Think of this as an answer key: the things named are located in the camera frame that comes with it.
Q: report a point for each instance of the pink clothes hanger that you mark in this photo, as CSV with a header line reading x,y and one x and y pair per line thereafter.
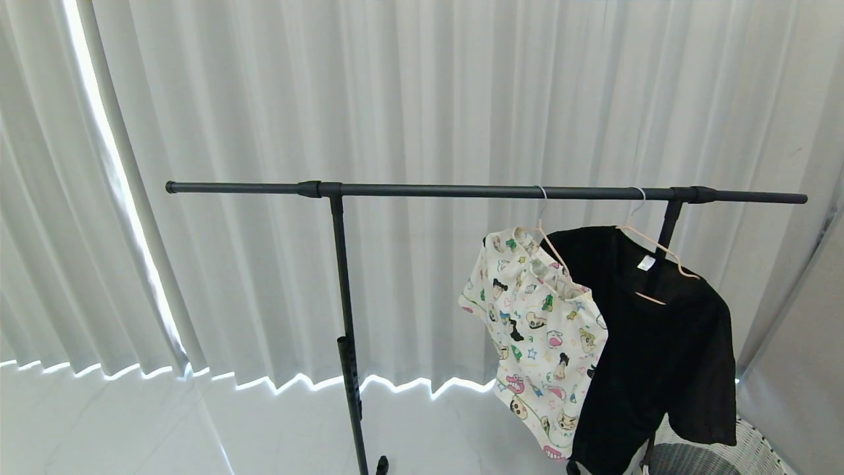
x,y
659,251
554,249

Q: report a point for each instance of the cream printed shirt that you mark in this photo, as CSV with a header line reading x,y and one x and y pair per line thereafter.
x,y
547,343

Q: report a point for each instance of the black t-shirt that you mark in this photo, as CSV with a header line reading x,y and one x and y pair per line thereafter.
x,y
659,369

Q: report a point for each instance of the black clothes rack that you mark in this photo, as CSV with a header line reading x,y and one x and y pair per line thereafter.
x,y
428,191

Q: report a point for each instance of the white laundry basket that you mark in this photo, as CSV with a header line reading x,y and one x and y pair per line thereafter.
x,y
725,455

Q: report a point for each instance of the white curtain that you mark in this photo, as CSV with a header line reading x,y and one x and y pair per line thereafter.
x,y
395,86

